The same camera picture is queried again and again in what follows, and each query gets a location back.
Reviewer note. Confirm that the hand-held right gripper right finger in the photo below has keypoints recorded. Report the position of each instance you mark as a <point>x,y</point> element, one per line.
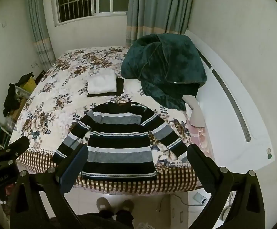
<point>196,163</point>

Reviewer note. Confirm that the black grey striped sweater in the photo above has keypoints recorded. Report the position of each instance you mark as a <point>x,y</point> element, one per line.
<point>119,143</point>

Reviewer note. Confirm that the grey power adapter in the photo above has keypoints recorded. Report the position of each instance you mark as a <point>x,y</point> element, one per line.
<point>199,198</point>

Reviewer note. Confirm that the black clothes pile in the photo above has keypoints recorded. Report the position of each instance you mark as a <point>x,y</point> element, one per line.
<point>12,97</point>

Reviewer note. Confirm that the white headboard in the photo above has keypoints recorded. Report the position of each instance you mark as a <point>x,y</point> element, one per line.
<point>229,105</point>

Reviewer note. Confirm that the white folded cloth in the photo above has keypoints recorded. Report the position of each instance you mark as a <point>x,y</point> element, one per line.
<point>101,83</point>

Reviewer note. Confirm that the barred window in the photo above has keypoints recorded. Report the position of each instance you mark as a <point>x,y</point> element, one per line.
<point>90,0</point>

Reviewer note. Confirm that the wide grey-green curtain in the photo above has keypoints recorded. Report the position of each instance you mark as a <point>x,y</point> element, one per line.
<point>155,9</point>

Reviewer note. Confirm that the black folded cloth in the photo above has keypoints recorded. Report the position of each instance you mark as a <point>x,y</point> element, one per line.
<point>120,85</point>

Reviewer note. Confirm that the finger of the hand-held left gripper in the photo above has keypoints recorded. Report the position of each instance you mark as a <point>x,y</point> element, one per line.
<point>16,148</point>

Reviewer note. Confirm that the narrow grey-green curtain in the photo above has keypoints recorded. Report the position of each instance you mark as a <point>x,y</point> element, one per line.
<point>39,28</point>

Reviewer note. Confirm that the person's dark pants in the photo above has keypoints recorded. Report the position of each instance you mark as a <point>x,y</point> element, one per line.
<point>105,220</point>

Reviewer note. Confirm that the dark green plush blanket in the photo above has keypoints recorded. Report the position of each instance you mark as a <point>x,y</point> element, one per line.
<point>162,64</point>

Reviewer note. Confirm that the pale plain pillow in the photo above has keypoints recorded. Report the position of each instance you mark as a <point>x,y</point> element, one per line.
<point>195,112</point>

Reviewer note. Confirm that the person's left shoe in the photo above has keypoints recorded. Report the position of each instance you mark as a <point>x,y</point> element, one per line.
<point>103,206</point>

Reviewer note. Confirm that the yellow box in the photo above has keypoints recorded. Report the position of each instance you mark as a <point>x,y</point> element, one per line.
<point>29,84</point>

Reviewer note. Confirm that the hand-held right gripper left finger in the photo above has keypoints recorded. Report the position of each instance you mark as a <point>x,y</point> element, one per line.
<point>73,169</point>

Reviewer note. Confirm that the person's shoe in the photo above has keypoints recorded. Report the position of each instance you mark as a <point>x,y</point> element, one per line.
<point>103,206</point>
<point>126,205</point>

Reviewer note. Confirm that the person's right shoe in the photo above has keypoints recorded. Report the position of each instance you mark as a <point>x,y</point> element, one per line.
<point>126,205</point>

